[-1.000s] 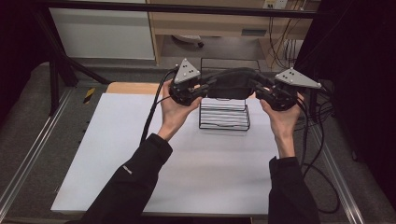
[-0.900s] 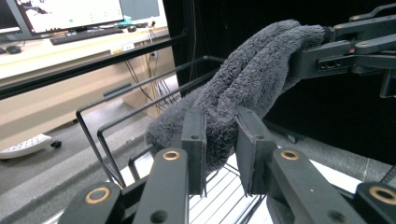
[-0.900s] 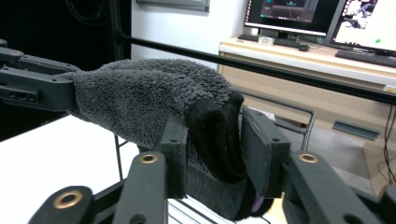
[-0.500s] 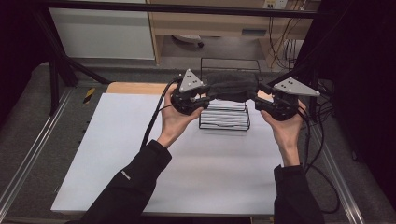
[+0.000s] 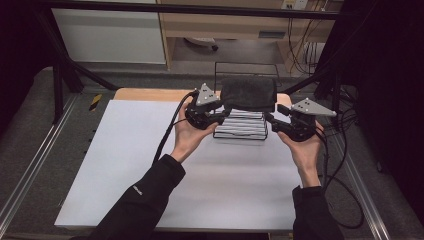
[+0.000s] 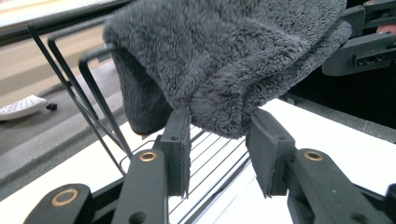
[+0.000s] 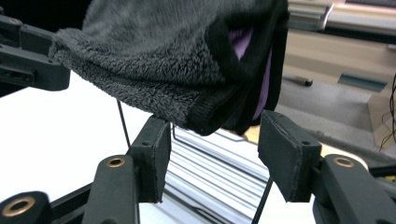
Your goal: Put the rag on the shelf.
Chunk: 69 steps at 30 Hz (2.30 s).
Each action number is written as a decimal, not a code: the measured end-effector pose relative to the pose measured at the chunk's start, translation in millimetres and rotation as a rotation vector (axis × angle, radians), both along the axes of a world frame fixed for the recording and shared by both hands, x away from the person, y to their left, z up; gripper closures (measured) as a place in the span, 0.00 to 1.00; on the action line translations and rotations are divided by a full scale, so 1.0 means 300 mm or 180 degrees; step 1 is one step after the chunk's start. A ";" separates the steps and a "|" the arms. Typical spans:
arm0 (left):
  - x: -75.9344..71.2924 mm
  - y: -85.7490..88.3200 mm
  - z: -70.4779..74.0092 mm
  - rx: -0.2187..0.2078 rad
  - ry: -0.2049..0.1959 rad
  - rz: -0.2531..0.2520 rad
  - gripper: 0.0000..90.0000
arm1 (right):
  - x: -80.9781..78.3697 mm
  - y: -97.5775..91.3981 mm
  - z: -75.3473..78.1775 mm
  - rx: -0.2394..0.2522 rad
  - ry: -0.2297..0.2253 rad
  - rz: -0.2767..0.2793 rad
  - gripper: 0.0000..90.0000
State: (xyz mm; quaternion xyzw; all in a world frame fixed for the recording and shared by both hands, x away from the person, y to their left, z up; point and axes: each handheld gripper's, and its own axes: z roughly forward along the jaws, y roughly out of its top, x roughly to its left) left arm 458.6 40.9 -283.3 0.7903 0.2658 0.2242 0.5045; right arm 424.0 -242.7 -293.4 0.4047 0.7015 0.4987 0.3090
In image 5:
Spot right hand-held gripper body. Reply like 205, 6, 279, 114
282, 97, 338, 142

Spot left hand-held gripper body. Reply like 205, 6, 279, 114
184, 82, 223, 131

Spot dark cloth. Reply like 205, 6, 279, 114
220, 75, 279, 114

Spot black wire rack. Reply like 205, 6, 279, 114
212, 61, 281, 141

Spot person's left hand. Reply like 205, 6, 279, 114
170, 102, 220, 165

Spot person's right hand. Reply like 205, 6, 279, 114
277, 121, 325, 189

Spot black metal stand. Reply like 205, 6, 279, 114
33, 6, 120, 125
280, 62, 345, 132

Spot white chair base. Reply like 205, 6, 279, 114
183, 36, 220, 53

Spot wooden desk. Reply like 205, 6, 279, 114
156, 0, 345, 72

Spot white table sheet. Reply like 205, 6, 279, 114
53, 99, 304, 233

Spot black curtain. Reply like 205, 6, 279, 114
342, 0, 424, 218
0, 0, 55, 135

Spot white power strip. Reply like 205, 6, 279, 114
280, 0, 310, 11

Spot white cabinet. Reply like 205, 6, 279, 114
50, 0, 167, 65

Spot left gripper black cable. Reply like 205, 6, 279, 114
152, 90, 198, 166

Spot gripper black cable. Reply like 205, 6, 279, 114
314, 112, 365, 231
152, 90, 198, 166

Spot black floor cables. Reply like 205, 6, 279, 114
319, 84, 360, 142

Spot hanging cable bundle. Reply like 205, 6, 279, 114
286, 17, 326, 77

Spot aluminium rail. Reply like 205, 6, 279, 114
0, 94, 80, 232
327, 132, 392, 240

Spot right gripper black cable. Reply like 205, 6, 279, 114
314, 112, 365, 231

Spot black horizontal frame bar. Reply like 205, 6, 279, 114
33, 0, 351, 21

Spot yellow-handled tool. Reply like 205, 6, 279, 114
88, 93, 103, 112

